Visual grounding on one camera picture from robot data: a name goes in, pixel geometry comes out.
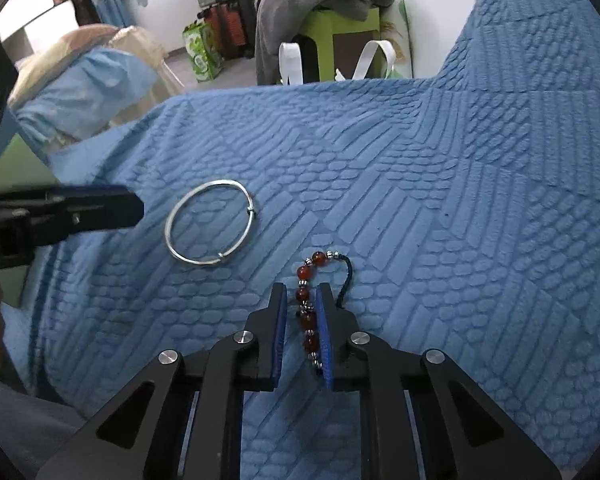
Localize blue textured bedspread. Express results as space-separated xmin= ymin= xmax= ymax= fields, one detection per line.
xmin=0 ymin=0 xmax=600 ymax=480

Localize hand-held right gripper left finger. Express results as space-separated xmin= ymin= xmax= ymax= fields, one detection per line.
xmin=35 ymin=282 xmax=288 ymax=480

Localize dark red suitcase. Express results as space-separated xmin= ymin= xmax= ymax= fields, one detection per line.
xmin=207 ymin=2 xmax=256 ymax=61

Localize red bead bracelet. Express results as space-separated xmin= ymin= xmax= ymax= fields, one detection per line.
xmin=295 ymin=249 xmax=356 ymax=376

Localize green shopping bag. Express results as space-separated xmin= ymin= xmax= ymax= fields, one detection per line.
xmin=182 ymin=20 xmax=226 ymax=81

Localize person's grey trousers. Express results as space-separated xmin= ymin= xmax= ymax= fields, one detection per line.
xmin=0 ymin=375 xmax=96 ymax=480

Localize white-handled tote bag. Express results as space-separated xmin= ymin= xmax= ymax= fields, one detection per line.
xmin=300 ymin=5 xmax=381 ymax=83

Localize light blue pillow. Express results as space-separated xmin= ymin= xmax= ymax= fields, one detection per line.
xmin=10 ymin=47 xmax=161 ymax=143

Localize silver bangle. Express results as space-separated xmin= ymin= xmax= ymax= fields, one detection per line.
xmin=164 ymin=179 xmax=258 ymax=266

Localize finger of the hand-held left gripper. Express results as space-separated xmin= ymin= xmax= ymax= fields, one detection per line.
xmin=45 ymin=185 xmax=145 ymax=243

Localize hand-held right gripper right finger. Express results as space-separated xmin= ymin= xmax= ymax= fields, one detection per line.
xmin=315 ymin=282 xmax=565 ymax=480

